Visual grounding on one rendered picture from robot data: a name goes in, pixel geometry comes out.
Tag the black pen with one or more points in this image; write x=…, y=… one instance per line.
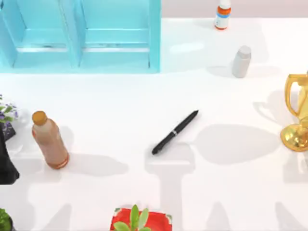
x=175, y=132

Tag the light blue rack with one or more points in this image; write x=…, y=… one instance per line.
x=115, y=36

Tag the grey bottle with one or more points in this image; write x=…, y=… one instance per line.
x=241, y=63

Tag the succulent in red pot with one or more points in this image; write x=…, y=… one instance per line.
x=140, y=220

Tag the brown bottle with orange cap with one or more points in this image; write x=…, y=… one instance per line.
x=49, y=142

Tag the orange and white bottle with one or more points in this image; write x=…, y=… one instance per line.
x=223, y=18

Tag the gold trophy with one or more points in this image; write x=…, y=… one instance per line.
x=298, y=134

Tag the purple flower plant pot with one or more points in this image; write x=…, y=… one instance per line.
x=7, y=118

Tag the green plant in dark pot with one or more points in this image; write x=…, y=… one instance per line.
x=4, y=221

